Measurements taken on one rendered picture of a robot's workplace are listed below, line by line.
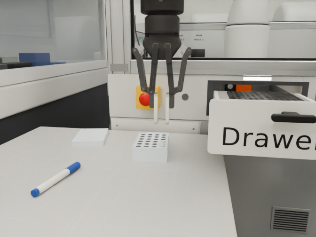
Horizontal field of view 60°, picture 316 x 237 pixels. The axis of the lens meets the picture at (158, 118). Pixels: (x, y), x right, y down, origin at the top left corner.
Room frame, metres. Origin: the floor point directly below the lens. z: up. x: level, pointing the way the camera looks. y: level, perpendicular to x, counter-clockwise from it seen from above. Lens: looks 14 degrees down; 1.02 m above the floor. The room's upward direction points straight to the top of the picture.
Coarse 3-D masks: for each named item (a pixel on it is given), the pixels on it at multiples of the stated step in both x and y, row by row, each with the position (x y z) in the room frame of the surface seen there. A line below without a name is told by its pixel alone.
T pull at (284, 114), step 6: (276, 114) 0.47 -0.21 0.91; (282, 114) 0.47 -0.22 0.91; (288, 114) 0.47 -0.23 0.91; (294, 114) 0.47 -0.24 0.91; (300, 114) 0.47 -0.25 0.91; (276, 120) 0.46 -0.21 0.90; (282, 120) 0.46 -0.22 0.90; (288, 120) 0.46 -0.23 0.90; (294, 120) 0.46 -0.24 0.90; (300, 120) 0.46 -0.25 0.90; (306, 120) 0.46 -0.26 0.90; (312, 120) 0.45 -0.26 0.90
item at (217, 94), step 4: (216, 92) 0.84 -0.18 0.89; (220, 92) 0.86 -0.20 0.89; (224, 92) 0.86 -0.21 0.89; (288, 92) 0.84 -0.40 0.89; (216, 96) 0.76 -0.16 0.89; (220, 96) 0.86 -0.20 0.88; (224, 96) 0.86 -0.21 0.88; (228, 96) 0.86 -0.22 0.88; (300, 96) 0.77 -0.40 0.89; (304, 96) 0.76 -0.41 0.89; (304, 100) 0.73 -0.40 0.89; (308, 100) 0.70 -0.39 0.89; (312, 100) 0.70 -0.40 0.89
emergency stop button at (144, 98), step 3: (144, 93) 0.82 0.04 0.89; (147, 93) 0.82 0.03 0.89; (141, 96) 0.81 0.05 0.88; (144, 96) 0.81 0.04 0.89; (147, 96) 0.81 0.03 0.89; (141, 99) 0.81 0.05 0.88; (144, 99) 0.81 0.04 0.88; (147, 99) 0.81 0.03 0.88; (141, 102) 0.81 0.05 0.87; (144, 102) 0.81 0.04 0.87; (147, 102) 0.81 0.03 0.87; (144, 105) 0.81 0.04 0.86; (147, 105) 0.81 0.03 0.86
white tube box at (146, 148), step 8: (144, 136) 0.70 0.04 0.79; (152, 136) 0.70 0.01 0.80; (160, 136) 0.70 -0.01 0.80; (168, 136) 0.69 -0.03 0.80; (136, 144) 0.64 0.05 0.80; (144, 144) 0.64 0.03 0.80; (152, 144) 0.65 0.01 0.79; (168, 144) 0.70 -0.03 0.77; (136, 152) 0.61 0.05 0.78; (144, 152) 0.61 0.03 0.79; (152, 152) 0.61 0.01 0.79; (160, 152) 0.61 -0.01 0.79; (136, 160) 0.61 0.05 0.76; (144, 160) 0.61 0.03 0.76; (152, 160) 0.61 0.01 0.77; (160, 160) 0.61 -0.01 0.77
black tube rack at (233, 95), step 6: (234, 96) 0.73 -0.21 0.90; (240, 96) 0.72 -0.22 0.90; (246, 96) 0.72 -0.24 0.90; (252, 96) 0.72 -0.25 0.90; (258, 96) 0.72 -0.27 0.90; (264, 96) 0.72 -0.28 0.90; (270, 96) 0.73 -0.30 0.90; (276, 96) 0.73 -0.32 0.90; (282, 96) 0.73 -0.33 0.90; (288, 96) 0.72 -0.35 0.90; (294, 96) 0.72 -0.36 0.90
